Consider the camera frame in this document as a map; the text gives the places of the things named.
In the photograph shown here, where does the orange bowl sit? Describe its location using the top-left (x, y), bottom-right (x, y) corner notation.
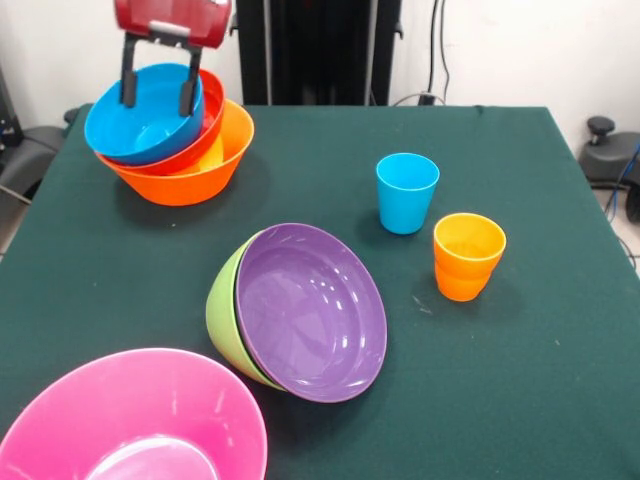
top-left (94, 98), bottom-right (255, 207)

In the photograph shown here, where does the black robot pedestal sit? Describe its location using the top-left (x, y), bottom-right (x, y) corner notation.
top-left (229, 0), bottom-right (405, 105)

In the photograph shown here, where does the red bowl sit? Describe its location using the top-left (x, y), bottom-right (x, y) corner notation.
top-left (97, 68), bottom-right (226, 177)

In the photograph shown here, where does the black chair base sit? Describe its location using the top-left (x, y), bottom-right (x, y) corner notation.
top-left (578, 115), bottom-right (640, 225)

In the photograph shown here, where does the small translucent blue bowl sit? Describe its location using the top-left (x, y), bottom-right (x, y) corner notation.
top-left (117, 99), bottom-right (201, 157)

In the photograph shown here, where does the pink bowl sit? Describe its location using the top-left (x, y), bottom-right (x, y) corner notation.
top-left (0, 347), bottom-right (269, 480)

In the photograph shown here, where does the black wall cable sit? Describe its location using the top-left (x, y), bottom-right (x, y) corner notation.
top-left (428, 0), bottom-right (451, 95)

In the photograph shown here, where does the large blue bowl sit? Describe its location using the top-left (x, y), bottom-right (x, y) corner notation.
top-left (83, 62), bottom-right (206, 166)

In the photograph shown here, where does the orange cup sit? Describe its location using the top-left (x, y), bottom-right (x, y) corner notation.
top-left (433, 212), bottom-right (508, 281)
top-left (434, 259), bottom-right (494, 303)

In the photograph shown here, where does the blue cup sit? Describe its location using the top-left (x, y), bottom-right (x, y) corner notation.
top-left (376, 152), bottom-right (442, 236)

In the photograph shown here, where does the green bowl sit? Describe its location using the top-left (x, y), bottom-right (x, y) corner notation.
top-left (205, 229), bottom-right (286, 392)

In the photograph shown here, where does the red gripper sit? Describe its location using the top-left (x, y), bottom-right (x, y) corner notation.
top-left (113, 0), bottom-right (232, 117)

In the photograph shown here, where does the purple bowl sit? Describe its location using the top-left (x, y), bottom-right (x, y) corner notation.
top-left (233, 222), bottom-right (389, 404)

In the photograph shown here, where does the dark green table cloth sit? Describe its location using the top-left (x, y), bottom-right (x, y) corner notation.
top-left (0, 102), bottom-right (640, 480)

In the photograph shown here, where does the black office chair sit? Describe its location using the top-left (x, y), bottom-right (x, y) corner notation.
top-left (0, 64), bottom-right (69, 201)

